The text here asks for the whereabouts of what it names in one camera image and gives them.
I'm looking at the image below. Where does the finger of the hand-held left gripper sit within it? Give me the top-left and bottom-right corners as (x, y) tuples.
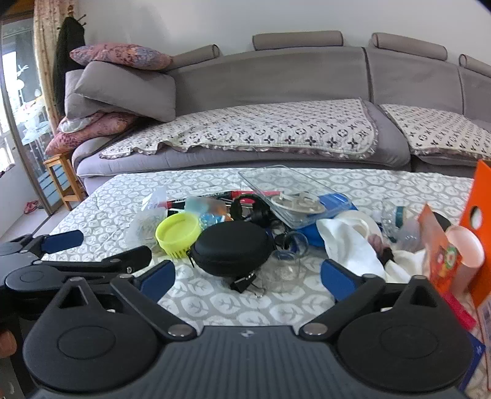
(34, 246), (153, 285)
(0, 230), (84, 257)

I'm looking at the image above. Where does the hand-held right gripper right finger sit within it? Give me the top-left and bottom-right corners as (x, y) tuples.
(299, 259), (446, 340)

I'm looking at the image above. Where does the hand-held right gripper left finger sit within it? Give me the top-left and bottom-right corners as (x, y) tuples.
(52, 260), (198, 342)

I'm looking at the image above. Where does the clear plastic bag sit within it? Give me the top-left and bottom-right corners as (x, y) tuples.
(125, 190), (169, 246)

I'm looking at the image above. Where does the glass jar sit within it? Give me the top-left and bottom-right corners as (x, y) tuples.
(270, 231), (308, 294)

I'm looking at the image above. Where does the black oval zip case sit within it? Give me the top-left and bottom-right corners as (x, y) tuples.
(189, 222), (275, 296)

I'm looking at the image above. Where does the orange cardboard box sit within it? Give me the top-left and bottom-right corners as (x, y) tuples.
(462, 159), (491, 308)

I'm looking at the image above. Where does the person's left hand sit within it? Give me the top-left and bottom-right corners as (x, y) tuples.
(0, 331), (18, 359)

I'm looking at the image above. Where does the white cloth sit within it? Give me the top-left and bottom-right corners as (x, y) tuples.
(315, 217), (430, 285)

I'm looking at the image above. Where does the white tape roll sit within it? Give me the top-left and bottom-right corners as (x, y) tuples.
(338, 210), (380, 240)

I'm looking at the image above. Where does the grey patterned table cloth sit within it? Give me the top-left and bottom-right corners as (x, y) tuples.
(0, 167), (491, 399)

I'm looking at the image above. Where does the blue package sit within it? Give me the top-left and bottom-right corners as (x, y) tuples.
(303, 193), (359, 248)

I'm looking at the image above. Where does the wooden stool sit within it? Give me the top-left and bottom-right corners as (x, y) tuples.
(43, 151), (87, 211)

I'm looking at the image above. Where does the clear plastic wrapper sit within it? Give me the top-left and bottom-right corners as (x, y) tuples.
(380, 205), (423, 250)

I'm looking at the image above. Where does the clear plastic disc lid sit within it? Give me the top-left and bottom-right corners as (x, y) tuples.
(270, 193), (325, 213)

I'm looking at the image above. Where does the red marker pen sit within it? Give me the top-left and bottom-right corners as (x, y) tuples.
(167, 190), (254, 208)

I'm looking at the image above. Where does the orange snack packet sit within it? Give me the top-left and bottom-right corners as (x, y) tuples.
(417, 203), (466, 296)

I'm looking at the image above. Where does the pink floral pillow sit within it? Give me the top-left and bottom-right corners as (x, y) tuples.
(69, 43), (173, 72)
(44, 111), (139, 156)

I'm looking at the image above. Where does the clear plastic box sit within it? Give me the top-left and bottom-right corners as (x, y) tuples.
(238, 165), (348, 231)

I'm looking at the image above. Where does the white pillow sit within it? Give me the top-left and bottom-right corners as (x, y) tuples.
(57, 115), (102, 134)

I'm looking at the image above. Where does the pink cup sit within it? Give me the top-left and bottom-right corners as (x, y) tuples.
(445, 226), (486, 294)

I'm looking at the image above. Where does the glass sliding door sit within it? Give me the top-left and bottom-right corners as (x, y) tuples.
(0, 19), (54, 215)

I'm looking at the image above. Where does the grey cushion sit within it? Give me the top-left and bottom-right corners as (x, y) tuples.
(63, 69), (116, 119)
(73, 61), (177, 123)

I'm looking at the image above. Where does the blue packet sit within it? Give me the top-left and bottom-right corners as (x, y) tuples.
(458, 330), (486, 392)

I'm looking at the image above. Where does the patterned sofa seat cover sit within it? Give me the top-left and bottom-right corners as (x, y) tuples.
(378, 103), (491, 162)
(99, 98), (378, 160)

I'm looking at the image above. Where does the dark hanging coat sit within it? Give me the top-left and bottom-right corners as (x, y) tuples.
(52, 17), (85, 116)

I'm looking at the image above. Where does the floral curtain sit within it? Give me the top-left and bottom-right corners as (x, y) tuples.
(33, 0), (77, 123)

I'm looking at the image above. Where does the grey sofa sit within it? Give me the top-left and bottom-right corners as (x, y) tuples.
(63, 31), (491, 192)

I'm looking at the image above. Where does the black cable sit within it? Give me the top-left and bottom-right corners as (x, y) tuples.
(229, 194), (277, 223)

